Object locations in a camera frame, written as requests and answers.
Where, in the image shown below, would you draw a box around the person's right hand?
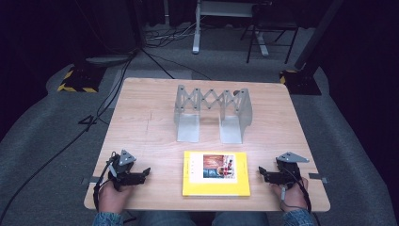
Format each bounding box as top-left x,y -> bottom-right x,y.
270,177 -> 310,213

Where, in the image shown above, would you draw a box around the person's left hand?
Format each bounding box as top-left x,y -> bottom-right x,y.
98,180 -> 135,215

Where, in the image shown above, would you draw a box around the black chair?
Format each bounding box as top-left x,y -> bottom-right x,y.
240,2 -> 299,65

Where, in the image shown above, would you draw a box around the person's legs in jeans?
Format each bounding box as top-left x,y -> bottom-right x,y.
136,210 -> 271,226

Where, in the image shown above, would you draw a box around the striped black stand base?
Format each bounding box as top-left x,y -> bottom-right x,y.
279,69 -> 323,96
56,64 -> 107,94

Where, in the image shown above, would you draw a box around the grey metal expandable book rack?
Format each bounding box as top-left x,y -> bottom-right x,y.
173,84 -> 254,145

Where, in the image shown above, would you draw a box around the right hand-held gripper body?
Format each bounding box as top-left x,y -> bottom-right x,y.
268,152 -> 311,190

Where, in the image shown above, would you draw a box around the bundle of floor cables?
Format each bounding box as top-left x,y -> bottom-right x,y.
144,20 -> 201,49

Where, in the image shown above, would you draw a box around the left hand-held gripper cable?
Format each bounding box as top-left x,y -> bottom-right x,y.
92,152 -> 119,213

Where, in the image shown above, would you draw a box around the yellow book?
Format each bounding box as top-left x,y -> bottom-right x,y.
182,150 -> 251,198

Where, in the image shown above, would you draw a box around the grey table bracket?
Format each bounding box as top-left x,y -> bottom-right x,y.
81,176 -> 101,186
308,172 -> 329,185

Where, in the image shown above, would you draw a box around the hand-held gripper cable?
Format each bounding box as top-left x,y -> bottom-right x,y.
92,152 -> 119,213
279,169 -> 312,215

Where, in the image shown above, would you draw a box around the white desk frame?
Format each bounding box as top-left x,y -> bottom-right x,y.
191,0 -> 271,58

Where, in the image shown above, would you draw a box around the right hand-held gripper cable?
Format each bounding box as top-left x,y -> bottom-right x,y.
279,169 -> 312,215

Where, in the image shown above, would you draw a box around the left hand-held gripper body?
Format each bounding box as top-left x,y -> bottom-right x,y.
107,149 -> 143,191

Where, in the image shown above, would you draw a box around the black slanted stand pole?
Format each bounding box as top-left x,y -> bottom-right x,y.
294,0 -> 345,72

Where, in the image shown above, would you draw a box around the long black floor cable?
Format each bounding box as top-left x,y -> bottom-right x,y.
0,50 -> 139,218

